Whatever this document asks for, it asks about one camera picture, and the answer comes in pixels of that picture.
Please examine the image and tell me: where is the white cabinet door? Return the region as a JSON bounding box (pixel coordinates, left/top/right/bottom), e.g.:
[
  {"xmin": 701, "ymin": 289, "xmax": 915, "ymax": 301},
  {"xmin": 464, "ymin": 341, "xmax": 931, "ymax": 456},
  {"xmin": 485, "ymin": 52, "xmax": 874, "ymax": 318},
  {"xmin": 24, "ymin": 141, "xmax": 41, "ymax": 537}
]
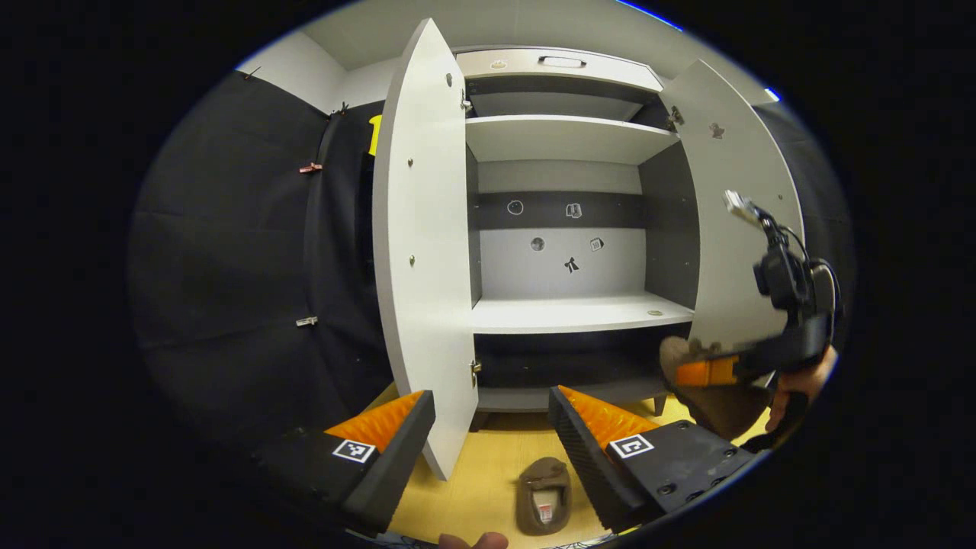
[
  {"xmin": 372, "ymin": 17, "xmax": 480, "ymax": 481},
  {"xmin": 660, "ymin": 59, "xmax": 805, "ymax": 355}
]

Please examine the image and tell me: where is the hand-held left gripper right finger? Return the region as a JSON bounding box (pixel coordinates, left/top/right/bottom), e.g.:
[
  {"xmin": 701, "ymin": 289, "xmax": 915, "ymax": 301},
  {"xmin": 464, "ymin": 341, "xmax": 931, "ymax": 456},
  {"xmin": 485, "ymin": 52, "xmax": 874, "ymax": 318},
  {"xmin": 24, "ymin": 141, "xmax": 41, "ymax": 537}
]
[{"xmin": 547, "ymin": 385, "xmax": 756, "ymax": 533}]

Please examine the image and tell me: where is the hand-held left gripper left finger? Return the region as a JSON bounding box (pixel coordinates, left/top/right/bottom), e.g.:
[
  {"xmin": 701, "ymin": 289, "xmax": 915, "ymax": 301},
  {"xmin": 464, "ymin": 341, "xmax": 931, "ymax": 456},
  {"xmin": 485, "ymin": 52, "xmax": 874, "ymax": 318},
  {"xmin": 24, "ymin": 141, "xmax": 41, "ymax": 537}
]
[{"xmin": 255, "ymin": 390, "xmax": 437, "ymax": 535}]

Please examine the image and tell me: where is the white cabinet drawer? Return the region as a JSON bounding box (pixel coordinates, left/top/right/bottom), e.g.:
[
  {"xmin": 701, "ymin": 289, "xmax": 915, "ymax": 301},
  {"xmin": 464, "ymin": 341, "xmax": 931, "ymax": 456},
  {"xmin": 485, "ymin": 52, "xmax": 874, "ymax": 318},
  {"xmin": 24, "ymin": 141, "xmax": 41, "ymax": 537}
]
[{"xmin": 456, "ymin": 47, "xmax": 664, "ymax": 92}]

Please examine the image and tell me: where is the white shoe cabinet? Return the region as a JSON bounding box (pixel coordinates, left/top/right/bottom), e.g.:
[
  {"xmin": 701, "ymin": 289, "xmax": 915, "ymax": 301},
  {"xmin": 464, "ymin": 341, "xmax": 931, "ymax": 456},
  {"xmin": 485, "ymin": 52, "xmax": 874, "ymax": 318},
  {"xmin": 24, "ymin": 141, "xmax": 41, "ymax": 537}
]
[{"xmin": 454, "ymin": 46, "xmax": 698, "ymax": 416}]

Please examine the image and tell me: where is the white cabinet shelf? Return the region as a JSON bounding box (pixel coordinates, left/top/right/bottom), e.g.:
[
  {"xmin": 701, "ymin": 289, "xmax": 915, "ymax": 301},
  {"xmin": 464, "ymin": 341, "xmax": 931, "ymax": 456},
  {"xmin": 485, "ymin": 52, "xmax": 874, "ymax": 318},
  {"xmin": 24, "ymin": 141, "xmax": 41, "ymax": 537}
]
[
  {"xmin": 470, "ymin": 291, "xmax": 695, "ymax": 335},
  {"xmin": 465, "ymin": 114, "xmax": 679, "ymax": 165}
]

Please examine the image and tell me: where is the brown plush shoe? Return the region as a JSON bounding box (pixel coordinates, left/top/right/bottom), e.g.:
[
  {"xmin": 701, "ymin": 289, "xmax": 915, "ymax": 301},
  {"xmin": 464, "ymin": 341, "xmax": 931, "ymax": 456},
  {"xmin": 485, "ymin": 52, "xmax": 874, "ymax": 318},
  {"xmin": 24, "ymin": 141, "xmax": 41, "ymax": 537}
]
[
  {"xmin": 516, "ymin": 457, "xmax": 573, "ymax": 536},
  {"xmin": 660, "ymin": 335, "xmax": 772, "ymax": 441}
]

